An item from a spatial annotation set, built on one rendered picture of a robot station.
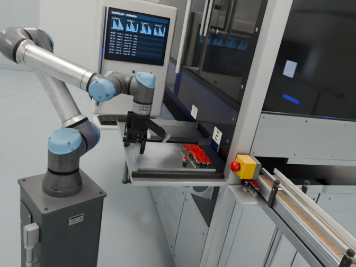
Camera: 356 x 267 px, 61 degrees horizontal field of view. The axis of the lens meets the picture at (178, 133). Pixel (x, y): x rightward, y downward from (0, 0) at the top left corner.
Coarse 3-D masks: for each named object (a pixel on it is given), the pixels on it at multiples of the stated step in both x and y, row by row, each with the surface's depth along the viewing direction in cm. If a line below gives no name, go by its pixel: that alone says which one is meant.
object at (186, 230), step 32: (160, 192) 228; (320, 192) 145; (352, 192) 151; (192, 224) 163; (256, 224) 142; (352, 224) 162; (192, 256) 160; (224, 256) 145; (256, 256) 151; (288, 256) 158
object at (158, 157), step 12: (156, 144) 147; (168, 144) 149; (180, 144) 151; (192, 144) 153; (132, 156) 134; (144, 156) 138; (156, 156) 140; (168, 156) 142; (180, 156) 145; (144, 168) 121; (156, 168) 123; (168, 168) 124; (180, 168) 126; (192, 168) 128
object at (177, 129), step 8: (152, 120) 179; (160, 120) 180; (168, 120) 182; (168, 128) 178; (176, 128) 180; (184, 128) 183; (192, 128) 185; (152, 136) 155; (176, 136) 168; (184, 136) 170; (192, 136) 173; (200, 136) 175; (208, 144) 165
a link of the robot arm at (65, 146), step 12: (60, 132) 114; (72, 132) 115; (48, 144) 111; (60, 144) 108; (72, 144) 110; (84, 144) 119; (48, 156) 112; (60, 156) 110; (72, 156) 112; (60, 168) 112; (72, 168) 114
